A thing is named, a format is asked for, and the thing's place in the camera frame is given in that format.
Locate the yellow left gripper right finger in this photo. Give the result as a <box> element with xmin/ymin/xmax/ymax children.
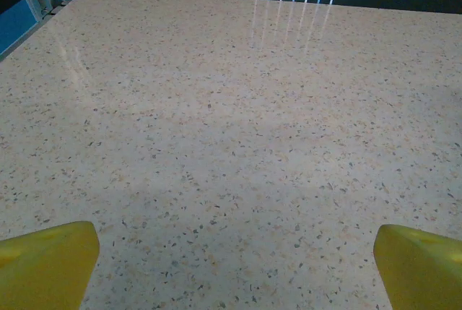
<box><xmin>372</xmin><ymin>224</ymin><xmax>462</xmax><ymax>310</ymax></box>

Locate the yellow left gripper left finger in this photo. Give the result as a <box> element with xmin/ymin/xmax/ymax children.
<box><xmin>0</xmin><ymin>220</ymin><xmax>100</xmax><ymax>310</ymax></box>

